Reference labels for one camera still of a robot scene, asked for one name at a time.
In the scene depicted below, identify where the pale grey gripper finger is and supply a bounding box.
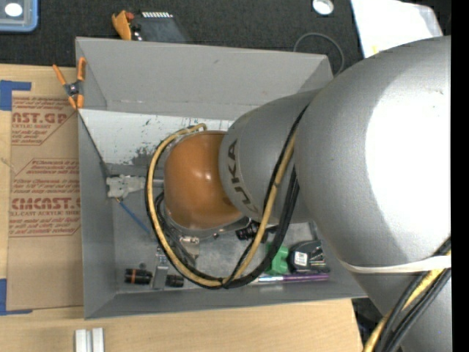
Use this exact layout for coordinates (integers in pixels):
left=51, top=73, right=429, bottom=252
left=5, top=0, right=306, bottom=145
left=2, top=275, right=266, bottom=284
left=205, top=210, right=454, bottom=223
left=178, top=234, right=202, bottom=262
left=151, top=246, right=170, bottom=290

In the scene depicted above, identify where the white plastic toy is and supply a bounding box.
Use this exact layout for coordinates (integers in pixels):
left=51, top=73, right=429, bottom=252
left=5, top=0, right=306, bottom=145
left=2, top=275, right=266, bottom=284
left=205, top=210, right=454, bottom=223
left=106, top=174, right=147, bottom=199

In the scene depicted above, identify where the black cylinder with orange band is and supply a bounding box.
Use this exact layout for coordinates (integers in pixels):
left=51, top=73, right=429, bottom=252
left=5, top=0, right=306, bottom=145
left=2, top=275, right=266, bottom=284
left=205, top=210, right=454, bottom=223
left=123, top=267, right=185, bottom=289

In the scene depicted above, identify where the thin blue rod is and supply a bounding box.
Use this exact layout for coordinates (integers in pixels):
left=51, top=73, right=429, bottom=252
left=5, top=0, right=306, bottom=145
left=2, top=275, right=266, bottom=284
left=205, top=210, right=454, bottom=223
left=117, top=197, right=152, bottom=235

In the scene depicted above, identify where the black cylinder on white bracket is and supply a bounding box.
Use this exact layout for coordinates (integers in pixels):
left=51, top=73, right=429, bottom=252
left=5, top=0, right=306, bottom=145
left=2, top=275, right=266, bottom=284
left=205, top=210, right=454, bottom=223
left=235, top=221, right=278, bottom=241

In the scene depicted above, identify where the brown cardboard board, red print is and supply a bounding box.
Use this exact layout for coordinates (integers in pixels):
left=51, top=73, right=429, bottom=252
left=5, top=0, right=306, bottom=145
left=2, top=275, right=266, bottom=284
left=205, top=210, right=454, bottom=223
left=0, top=63, right=86, bottom=313

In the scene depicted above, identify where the black device with white label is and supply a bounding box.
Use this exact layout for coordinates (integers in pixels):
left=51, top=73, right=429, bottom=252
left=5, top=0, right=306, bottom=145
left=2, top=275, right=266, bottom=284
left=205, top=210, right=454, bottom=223
left=288, top=239, right=331, bottom=274

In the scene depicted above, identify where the purple pen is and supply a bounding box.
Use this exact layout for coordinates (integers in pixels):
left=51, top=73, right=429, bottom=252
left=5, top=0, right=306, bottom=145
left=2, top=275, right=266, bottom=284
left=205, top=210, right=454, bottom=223
left=257, top=273, right=330, bottom=283

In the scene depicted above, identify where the grey metal bin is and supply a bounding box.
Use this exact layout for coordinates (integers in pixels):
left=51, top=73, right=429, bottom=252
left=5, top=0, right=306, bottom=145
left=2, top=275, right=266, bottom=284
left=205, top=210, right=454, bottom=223
left=75, top=36, right=369, bottom=320

